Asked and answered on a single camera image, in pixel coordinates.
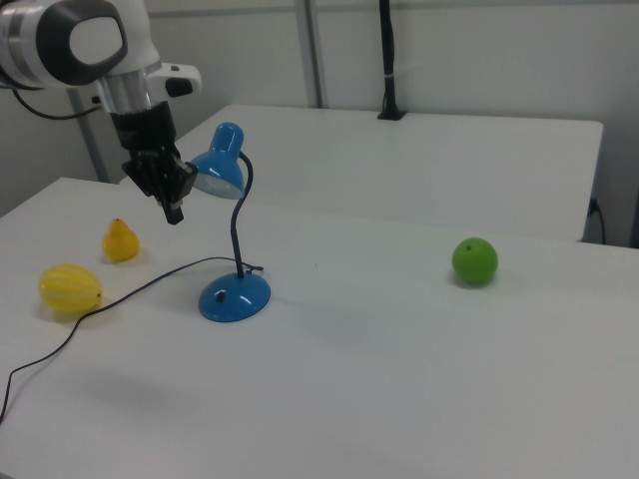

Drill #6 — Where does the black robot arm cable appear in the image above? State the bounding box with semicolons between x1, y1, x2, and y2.
9;87;105;122

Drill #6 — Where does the blue gooseneck desk lamp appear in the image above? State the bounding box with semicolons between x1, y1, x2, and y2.
188;122;273;323

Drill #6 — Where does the grey slanted metal post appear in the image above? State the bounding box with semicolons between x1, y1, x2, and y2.
67;89;112;184

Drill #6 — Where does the yellow plastic pear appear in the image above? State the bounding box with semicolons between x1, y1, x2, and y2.
101;218;142;263

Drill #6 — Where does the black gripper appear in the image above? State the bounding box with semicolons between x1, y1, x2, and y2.
109;101;200;227

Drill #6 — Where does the thin black lamp cable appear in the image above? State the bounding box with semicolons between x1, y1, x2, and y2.
0;256;266;426

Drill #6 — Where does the black clamped mount pole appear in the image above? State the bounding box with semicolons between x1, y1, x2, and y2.
376;0;407;123

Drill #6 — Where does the grey metal partition post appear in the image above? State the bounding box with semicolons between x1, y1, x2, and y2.
294;0;328;109

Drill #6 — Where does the yellow ribbed plastic melon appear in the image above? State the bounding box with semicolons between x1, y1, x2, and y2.
38;262;105;315

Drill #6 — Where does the green plastic apple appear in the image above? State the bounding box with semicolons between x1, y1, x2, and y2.
451;237;500;287

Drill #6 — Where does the black wall cable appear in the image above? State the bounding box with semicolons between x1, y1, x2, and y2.
589;197;608;245

